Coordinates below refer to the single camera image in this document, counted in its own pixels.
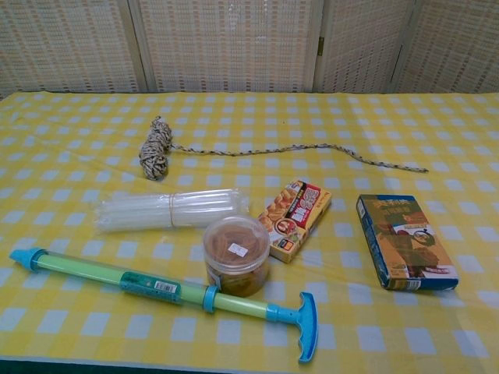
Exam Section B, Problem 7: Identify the yellow white checked tablecloth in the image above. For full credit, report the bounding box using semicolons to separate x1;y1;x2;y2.
0;91;499;371

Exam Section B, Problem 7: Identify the woven folding screen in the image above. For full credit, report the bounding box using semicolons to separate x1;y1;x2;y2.
0;0;499;98

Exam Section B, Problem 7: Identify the green blue water pump toy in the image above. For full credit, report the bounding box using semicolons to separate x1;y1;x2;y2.
9;246;320;365

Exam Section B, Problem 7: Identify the yellow curry box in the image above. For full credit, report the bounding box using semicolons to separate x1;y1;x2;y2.
257;178;333;264

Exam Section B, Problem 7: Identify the beige black braided rope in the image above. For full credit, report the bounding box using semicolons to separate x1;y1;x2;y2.
139;115;430;181

